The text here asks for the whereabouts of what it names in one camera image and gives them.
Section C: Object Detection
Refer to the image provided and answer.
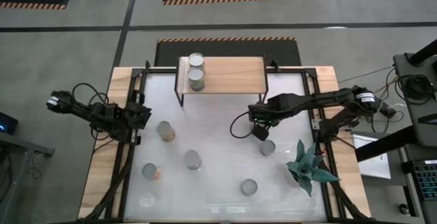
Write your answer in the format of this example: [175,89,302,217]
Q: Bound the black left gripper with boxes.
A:
[117,92,153,145]

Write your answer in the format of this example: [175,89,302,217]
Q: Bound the light blue cherries can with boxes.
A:
[183,149,202,171]

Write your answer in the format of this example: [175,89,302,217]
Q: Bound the blue peas can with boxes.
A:
[186,67,206,92]

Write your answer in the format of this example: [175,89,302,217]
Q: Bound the grey lid tin can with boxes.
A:
[258,139,277,157]
[188,52,206,70]

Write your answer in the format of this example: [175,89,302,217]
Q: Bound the wooden shelf black metal legs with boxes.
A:
[173,56,269,108]

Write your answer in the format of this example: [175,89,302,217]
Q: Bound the beige label tin can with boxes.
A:
[156,120,176,143]

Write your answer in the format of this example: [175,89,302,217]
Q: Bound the orange label tin can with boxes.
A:
[141,163,161,181]

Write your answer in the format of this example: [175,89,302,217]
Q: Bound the teal leaf potted plant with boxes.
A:
[285,140,341,197]

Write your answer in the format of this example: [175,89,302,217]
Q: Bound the green peach label can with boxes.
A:
[240,178,258,197]

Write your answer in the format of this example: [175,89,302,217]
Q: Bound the white translucent cup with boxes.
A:
[139,192,156,208]

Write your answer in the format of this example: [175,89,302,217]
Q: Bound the white glossy surface sheet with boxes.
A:
[123,72,328,222]

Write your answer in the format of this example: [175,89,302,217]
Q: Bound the grey side table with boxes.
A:
[0,131,55,224]

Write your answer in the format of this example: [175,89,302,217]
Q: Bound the white paper sheet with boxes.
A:
[352,137,392,180]

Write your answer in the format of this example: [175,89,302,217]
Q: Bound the black power adapter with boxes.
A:
[378,101,394,117]

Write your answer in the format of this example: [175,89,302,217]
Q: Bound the black device blue light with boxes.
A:
[0,111,19,135]

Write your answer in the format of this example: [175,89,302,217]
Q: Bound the grey equipment cart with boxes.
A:
[392,51,437,150]

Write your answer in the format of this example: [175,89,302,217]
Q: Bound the black pole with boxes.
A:
[408,38,437,65]

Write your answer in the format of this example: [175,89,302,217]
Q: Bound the backlit laptop keyboard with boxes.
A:
[411,158,437,201]

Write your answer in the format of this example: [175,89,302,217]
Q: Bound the black looped gripper cable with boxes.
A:
[229,111,256,139]

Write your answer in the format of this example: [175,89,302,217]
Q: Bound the black table frame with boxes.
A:
[102,59,346,223]

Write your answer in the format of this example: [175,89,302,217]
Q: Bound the black cable bundle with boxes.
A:
[326,179,371,222]
[83,143,135,222]

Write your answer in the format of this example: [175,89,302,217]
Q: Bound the coiled black cable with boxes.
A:
[395,74,436,105]

